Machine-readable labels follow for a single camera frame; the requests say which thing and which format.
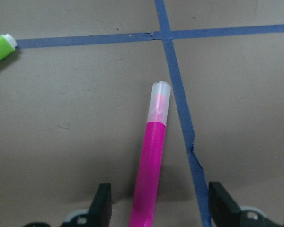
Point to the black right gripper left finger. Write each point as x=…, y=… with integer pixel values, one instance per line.
x=100, y=211

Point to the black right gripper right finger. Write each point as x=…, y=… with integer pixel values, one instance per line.
x=224, y=210

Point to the pink highlighter pen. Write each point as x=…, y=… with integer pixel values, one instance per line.
x=147, y=181

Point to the green highlighter pen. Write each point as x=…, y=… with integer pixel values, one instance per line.
x=7, y=45

